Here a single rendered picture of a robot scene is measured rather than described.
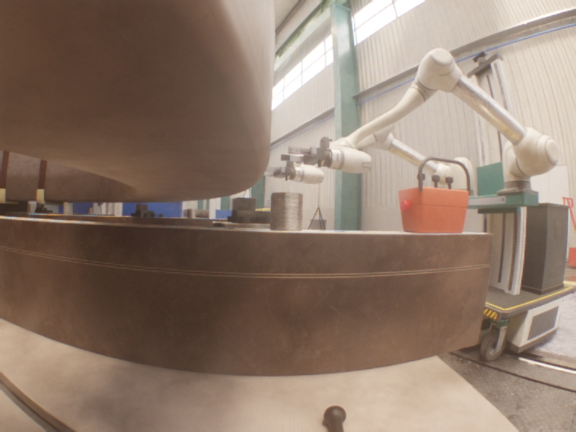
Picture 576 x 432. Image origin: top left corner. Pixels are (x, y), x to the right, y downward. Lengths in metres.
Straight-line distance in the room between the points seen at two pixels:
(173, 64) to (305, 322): 0.58
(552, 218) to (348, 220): 8.71
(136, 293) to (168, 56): 0.57
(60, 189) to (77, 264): 2.91
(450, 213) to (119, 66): 0.78
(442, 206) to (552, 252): 1.15
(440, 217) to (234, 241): 0.55
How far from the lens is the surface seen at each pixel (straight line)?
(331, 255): 0.61
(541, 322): 1.71
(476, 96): 1.22
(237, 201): 1.61
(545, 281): 1.78
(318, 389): 0.67
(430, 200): 0.74
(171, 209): 5.66
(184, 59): 0.23
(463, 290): 0.85
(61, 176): 3.69
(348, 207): 9.88
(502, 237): 1.78
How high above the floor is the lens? 0.72
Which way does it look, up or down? level
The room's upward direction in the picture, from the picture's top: 2 degrees clockwise
